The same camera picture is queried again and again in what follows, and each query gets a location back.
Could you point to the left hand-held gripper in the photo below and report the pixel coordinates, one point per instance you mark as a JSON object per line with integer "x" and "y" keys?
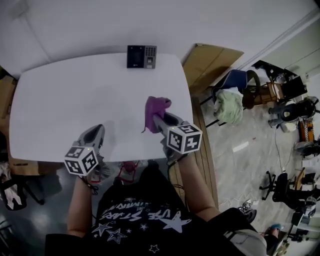
{"x": 80, "y": 162}

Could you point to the white and black sneaker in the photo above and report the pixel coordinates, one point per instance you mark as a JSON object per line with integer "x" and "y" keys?
{"x": 247, "y": 208}

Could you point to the tall cardboard box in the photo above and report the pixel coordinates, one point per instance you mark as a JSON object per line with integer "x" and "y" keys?
{"x": 7, "y": 97}

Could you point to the grey and black machine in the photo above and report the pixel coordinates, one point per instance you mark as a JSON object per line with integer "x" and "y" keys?
{"x": 292, "y": 111}

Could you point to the wooden frame chair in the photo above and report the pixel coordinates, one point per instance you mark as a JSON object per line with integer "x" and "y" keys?
{"x": 271, "y": 92}

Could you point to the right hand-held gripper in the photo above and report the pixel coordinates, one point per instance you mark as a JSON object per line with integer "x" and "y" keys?
{"x": 182, "y": 140}

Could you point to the blue chair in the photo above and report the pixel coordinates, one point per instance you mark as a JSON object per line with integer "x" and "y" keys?
{"x": 233, "y": 78}

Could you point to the low cardboard box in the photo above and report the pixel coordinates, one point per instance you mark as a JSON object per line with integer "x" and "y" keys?
{"x": 27, "y": 167}

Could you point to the black wheeled office chair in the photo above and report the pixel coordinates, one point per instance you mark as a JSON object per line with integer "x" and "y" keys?
{"x": 281, "y": 186}

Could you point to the black keypad device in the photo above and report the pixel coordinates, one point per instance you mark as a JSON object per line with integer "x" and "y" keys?
{"x": 136, "y": 57}

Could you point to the flat cardboard sheet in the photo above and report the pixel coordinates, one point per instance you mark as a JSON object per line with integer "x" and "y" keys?
{"x": 210, "y": 65}

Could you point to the purple cloth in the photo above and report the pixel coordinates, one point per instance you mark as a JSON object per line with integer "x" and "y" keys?
{"x": 153, "y": 107}

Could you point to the grey cloth bag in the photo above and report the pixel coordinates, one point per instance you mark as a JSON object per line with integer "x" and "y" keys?
{"x": 246, "y": 243}

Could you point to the person's right forearm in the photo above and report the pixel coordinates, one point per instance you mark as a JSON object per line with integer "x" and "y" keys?
{"x": 195, "y": 185}

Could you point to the pale green cloth bundle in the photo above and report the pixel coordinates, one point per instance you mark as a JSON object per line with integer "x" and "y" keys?
{"x": 229, "y": 106}

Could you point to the black star print t-shirt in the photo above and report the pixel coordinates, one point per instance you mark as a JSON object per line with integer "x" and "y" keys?
{"x": 140, "y": 220}

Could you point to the black chair with white cloth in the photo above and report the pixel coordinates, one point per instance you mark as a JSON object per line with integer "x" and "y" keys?
{"x": 15, "y": 192}

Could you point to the person's left forearm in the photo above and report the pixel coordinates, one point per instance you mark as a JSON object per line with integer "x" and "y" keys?
{"x": 80, "y": 207}

